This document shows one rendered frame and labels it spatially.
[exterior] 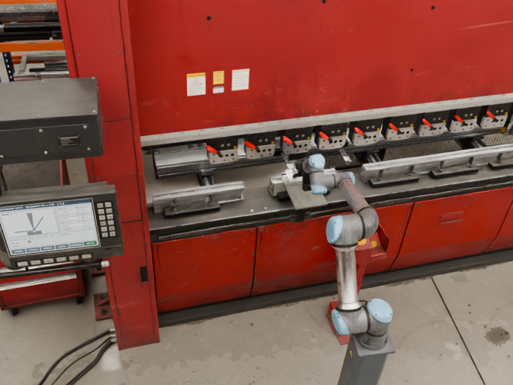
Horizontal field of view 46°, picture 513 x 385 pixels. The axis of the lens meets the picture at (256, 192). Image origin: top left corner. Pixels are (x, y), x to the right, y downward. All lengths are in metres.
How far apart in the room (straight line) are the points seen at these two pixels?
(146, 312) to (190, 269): 0.35
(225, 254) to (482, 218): 1.70
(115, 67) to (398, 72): 1.45
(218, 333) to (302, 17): 2.00
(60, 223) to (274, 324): 1.86
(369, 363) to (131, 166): 1.44
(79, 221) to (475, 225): 2.62
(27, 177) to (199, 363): 1.45
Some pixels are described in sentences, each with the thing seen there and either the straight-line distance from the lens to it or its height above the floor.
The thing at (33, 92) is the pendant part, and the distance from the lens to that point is 2.30.
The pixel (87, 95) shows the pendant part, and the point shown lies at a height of 1.95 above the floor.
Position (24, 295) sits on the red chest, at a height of 0.22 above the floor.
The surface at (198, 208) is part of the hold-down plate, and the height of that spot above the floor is 0.91.
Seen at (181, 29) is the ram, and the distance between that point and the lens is 2.68.
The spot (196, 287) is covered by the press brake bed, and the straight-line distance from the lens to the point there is 3.62.
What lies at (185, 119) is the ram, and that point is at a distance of 2.92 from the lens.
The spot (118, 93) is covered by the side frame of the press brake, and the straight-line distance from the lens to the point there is 2.55.
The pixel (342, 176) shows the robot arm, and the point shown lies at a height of 1.26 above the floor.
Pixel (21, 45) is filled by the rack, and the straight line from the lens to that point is 4.63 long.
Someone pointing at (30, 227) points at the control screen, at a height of 1.46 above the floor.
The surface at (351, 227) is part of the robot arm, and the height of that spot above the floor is 1.33.
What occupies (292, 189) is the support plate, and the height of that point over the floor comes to 1.00.
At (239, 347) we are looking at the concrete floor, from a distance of 3.77.
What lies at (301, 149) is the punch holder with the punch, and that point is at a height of 1.20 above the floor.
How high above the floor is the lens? 3.14
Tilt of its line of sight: 42 degrees down
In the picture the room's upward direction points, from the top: 4 degrees clockwise
